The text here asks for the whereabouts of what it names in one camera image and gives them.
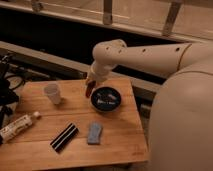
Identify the metal railing frame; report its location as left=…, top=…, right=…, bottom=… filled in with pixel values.
left=0, top=0, right=213, bottom=43

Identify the red pepper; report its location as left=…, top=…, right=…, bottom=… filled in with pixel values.
left=85, top=81, right=96, bottom=98

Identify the white plastic cup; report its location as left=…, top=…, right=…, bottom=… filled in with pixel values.
left=43, top=83, right=61, bottom=105

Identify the dark ceramic bowl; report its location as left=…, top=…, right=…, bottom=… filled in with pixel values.
left=91, top=87, right=121, bottom=112

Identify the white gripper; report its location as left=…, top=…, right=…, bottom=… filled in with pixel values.
left=86, top=65, right=108, bottom=85

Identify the blue sponge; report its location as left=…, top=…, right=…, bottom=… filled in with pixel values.
left=87, top=122, right=103, bottom=145

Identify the black white striped block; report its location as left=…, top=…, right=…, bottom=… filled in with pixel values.
left=50, top=123, right=79, bottom=153

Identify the white tube with cap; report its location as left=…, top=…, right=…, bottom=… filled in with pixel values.
left=0, top=111, right=41, bottom=144

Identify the black equipment with cables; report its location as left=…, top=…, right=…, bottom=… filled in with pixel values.
left=0, top=54, right=25, bottom=129

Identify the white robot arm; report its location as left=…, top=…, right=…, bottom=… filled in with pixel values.
left=87, top=39, right=213, bottom=171

